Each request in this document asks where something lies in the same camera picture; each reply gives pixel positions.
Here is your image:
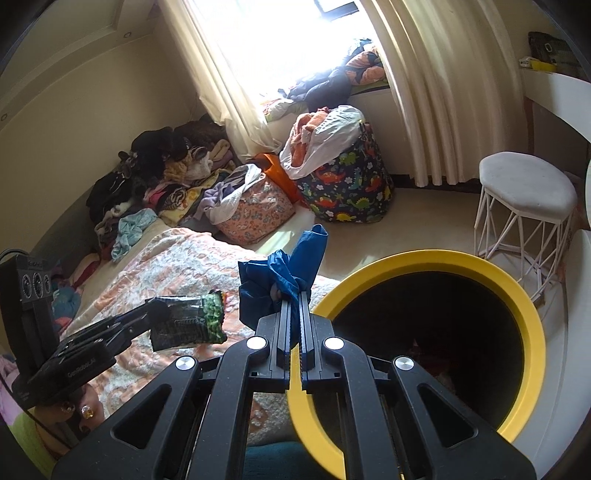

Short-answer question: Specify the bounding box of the blue glove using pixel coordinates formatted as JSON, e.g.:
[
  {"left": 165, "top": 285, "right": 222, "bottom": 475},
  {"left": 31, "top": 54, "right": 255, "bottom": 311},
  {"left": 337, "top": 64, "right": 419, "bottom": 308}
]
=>
[{"left": 238, "top": 224, "right": 329, "bottom": 347}]

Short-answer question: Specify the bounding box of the dark green snack wrapper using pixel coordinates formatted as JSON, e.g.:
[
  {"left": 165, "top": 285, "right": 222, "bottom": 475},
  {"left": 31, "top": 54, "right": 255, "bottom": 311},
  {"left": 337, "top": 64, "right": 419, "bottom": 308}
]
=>
[{"left": 150, "top": 290, "right": 228, "bottom": 351}]

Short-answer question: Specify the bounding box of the yellow rim black trash bin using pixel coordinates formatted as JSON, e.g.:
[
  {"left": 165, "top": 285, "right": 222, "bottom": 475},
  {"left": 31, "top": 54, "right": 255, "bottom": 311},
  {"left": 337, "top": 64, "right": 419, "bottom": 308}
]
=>
[{"left": 287, "top": 250, "right": 546, "bottom": 479}]

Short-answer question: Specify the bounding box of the person left hand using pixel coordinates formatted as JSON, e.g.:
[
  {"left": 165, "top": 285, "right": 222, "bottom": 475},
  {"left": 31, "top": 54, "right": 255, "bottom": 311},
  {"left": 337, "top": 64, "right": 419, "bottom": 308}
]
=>
[{"left": 33, "top": 384, "right": 105, "bottom": 451}]

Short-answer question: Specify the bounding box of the floral pillow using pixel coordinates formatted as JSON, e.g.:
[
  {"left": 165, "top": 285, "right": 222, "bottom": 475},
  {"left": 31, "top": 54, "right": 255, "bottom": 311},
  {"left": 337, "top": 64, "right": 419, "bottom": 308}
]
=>
[{"left": 52, "top": 285, "right": 81, "bottom": 334}]

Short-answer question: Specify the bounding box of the teal trouser knee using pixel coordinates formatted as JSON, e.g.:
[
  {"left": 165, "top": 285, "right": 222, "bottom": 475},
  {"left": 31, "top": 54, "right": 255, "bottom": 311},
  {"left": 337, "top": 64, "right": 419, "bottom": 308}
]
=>
[{"left": 242, "top": 442, "right": 307, "bottom": 479}]

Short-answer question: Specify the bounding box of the peach patterned bed quilt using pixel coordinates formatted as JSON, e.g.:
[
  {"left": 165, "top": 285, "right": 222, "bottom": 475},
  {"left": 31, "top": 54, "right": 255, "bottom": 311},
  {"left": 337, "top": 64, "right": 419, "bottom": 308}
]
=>
[{"left": 59, "top": 226, "right": 339, "bottom": 444}]

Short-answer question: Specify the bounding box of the pink floral fabric bag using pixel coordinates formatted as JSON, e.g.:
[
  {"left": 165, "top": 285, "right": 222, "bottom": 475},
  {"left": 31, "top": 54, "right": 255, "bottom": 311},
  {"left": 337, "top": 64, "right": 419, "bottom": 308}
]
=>
[{"left": 216, "top": 176, "right": 296, "bottom": 246}]

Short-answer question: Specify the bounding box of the white garment on floral bag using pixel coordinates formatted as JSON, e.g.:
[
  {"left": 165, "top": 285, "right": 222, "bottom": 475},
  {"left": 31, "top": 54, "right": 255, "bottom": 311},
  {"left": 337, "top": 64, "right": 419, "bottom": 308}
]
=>
[{"left": 192, "top": 164, "right": 264, "bottom": 225}]

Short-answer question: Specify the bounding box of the light blue garment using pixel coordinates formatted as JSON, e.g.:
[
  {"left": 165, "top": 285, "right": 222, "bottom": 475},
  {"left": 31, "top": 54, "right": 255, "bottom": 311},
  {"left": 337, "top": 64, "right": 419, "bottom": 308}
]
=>
[{"left": 111, "top": 208, "right": 157, "bottom": 263}]

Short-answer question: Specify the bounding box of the dinosaur print laundry basket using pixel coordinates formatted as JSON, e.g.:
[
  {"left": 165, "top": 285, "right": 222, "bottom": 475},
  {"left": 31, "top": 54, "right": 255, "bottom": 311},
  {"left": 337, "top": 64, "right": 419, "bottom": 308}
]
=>
[{"left": 295, "top": 122, "right": 394, "bottom": 224}]

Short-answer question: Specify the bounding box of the orange bag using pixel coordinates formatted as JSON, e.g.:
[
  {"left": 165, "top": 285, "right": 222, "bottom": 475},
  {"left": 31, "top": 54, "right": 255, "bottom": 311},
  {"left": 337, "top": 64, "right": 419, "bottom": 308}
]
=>
[{"left": 252, "top": 153, "right": 301, "bottom": 204}]

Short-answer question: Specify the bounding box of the pile of clothes on bed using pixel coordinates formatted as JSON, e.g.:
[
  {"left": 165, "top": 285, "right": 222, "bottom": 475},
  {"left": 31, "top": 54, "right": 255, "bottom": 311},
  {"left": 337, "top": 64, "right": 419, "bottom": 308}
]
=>
[{"left": 86, "top": 115, "right": 236, "bottom": 253}]

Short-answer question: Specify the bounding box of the white plastic bag with clothes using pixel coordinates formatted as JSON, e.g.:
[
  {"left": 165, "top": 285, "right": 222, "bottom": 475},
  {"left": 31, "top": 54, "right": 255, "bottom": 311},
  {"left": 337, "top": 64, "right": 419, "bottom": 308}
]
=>
[{"left": 280, "top": 105, "right": 365, "bottom": 180}]

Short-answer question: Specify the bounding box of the left cream curtain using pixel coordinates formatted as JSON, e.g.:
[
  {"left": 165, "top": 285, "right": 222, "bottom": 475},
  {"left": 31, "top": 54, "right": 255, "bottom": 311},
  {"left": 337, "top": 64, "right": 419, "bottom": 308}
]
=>
[{"left": 159, "top": 1, "right": 281, "bottom": 160}]

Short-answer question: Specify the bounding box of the cream curtain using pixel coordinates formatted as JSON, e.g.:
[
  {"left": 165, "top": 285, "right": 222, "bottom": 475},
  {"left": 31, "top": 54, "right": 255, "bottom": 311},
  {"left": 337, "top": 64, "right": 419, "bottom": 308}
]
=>
[
  {"left": 359, "top": 1, "right": 528, "bottom": 187},
  {"left": 159, "top": 1, "right": 281, "bottom": 160}
]

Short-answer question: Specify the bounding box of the clothes pile on windowsill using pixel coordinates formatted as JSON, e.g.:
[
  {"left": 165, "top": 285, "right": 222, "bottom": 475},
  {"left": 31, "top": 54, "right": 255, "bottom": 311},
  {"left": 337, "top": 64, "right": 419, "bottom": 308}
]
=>
[{"left": 262, "top": 39, "right": 389, "bottom": 122}]

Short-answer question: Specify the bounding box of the right cream curtain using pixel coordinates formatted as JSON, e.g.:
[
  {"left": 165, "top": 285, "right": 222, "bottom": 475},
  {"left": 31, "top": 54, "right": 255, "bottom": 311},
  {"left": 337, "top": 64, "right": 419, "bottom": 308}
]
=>
[{"left": 359, "top": 1, "right": 528, "bottom": 187}]

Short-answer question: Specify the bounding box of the white vanity desk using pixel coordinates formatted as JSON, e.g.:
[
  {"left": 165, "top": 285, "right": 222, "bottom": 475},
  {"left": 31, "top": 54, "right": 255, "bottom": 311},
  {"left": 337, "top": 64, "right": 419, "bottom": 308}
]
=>
[{"left": 515, "top": 70, "right": 590, "bottom": 477}]

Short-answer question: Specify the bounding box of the yellow box on desk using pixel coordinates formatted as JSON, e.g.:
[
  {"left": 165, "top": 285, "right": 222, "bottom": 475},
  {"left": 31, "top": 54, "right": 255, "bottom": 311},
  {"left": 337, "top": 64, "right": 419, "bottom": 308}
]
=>
[{"left": 519, "top": 56, "right": 557, "bottom": 73}]

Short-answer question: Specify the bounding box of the dark bag on desk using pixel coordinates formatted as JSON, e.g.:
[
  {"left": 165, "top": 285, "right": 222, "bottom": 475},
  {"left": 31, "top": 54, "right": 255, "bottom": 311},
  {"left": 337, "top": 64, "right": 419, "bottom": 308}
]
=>
[{"left": 528, "top": 31, "right": 579, "bottom": 70}]

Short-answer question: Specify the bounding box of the white wire frame stool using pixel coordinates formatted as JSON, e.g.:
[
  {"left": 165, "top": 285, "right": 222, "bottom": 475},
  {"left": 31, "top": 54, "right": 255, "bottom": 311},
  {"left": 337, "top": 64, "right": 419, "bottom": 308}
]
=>
[{"left": 473, "top": 151, "right": 577, "bottom": 302}]

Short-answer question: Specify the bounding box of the window with dark frame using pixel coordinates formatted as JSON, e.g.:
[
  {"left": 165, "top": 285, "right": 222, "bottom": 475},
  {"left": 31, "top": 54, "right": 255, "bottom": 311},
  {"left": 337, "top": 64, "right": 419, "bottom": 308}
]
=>
[{"left": 184, "top": 1, "right": 377, "bottom": 97}]

